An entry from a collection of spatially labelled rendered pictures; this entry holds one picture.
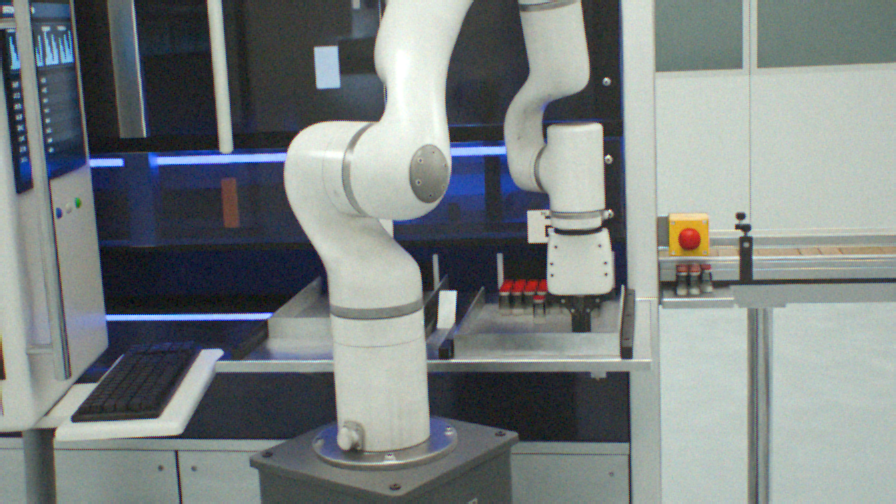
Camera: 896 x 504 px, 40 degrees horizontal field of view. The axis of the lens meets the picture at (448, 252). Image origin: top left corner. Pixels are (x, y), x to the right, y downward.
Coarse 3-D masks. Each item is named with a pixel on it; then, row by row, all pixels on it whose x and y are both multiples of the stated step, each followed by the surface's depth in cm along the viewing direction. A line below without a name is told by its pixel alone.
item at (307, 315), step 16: (304, 288) 234; (320, 288) 244; (448, 288) 240; (288, 304) 222; (304, 304) 232; (320, 304) 235; (432, 304) 222; (272, 320) 211; (288, 320) 211; (304, 320) 210; (320, 320) 210; (272, 336) 212; (288, 336) 211; (304, 336) 211; (320, 336) 211
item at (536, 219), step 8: (528, 216) 227; (536, 216) 227; (544, 216) 227; (528, 224) 227; (536, 224) 227; (544, 224) 227; (528, 232) 228; (536, 232) 227; (544, 232) 227; (528, 240) 228; (536, 240) 228; (544, 240) 227
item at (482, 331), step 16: (480, 304) 222; (496, 304) 228; (608, 304) 223; (464, 320) 204; (480, 320) 216; (496, 320) 216; (512, 320) 215; (528, 320) 215; (560, 320) 213; (592, 320) 212; (608, 320) 212; (464, 336) 195; (480, 336) 194; (496, 336) 194; (512, 336) 193; (528, 336) 193; (544, 336) 193; (560, 336) 192; (576, 336) 192; (592, 336) 191; (608, 336) 191; (464, 352) 195; (480, 352) 195; (496, 352) 194; (512, 352) 194; (528, 352) 193; (544, 352) 193; (560, 352) 193; (576, 352) 192; (592, 352) 192; (608, 352) 191
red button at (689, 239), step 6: (690, 228) 221; (684, 234) 220; (690, 234) 220; (696, 234) 220; (678, 240) 221; (684, 240) 220; (690, 240) 220; (696, 240) 220; (684, 246) 220; (690, 246) 220; (696, 246) 220
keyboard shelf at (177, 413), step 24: (96, 384) 217; (192, 384) 213; (72, 408) 205; (168, 408) 200; (192, 408) 203; (72, 432) 193; (96, 432) 193; (120, 432) 193; (144, 432) 193; (168, 432) 193
